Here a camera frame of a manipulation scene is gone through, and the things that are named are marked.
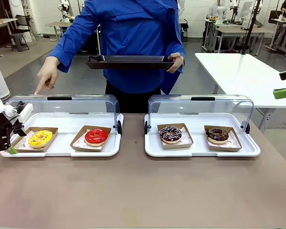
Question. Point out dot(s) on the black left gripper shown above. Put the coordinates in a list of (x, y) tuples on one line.
[(1, 133)]

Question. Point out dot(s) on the yellow frosted donut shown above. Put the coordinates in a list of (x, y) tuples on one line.
[(23, 143)]

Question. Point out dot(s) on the yellow sprinkled donut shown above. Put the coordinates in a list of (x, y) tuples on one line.
[(46, 137)]

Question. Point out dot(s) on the chocolate frosted donut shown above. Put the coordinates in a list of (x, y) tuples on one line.
[(234, 143)]

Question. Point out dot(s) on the chocolate sprinkled donut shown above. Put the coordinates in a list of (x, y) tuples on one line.
[(211, 139)]

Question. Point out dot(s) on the black serving tray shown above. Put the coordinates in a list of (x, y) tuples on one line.
[(128, 62)]

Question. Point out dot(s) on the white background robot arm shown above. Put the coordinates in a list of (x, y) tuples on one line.
[(64, 10)]

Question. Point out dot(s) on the person's right forearm blue sleeve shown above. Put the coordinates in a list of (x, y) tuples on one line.
[(66, 43)]

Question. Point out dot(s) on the red frosted donut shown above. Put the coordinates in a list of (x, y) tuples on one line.
[(78, 143)]

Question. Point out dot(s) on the red glazed donut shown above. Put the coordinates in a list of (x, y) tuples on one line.
[(102, 138)]

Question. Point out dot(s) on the dark sprinkled donut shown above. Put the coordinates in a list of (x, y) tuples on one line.
[(187, 139)]

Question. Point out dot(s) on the chocolate donut with white drizzle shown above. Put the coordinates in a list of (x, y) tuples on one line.
[(165, 139)]

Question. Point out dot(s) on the person's right hand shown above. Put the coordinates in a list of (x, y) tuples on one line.
[(50, 71)]

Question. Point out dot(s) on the person's left hand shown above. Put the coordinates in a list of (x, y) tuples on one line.
[(177, 63)]

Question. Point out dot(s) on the white side table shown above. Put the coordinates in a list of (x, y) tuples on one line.
[(240, 74)]

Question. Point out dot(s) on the white display case base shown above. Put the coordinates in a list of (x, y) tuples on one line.
[(62, 146), (200, 148)]

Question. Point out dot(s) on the clear display case lid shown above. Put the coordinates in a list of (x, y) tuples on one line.
[(224, 107), (85, 107)]

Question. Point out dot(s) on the black stand pole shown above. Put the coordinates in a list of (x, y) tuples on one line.
[(251, 23)]

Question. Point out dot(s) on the grey background workbench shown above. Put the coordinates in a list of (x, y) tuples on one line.
[(236, 29)]

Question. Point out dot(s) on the black office chair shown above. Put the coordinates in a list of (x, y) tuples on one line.
[(20, 35)]

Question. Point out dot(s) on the grey background desk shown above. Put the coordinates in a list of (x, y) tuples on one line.
[(0, 22)]

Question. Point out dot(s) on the grey background table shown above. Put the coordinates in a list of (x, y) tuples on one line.
[(54, 25)]

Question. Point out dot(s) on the black trousers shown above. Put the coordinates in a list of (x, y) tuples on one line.
[(133, 100)]

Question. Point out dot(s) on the blue shirt torso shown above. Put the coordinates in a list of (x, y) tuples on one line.
[(133, 31)]

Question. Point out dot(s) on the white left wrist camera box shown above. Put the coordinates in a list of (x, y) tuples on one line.
[(25, 113)]

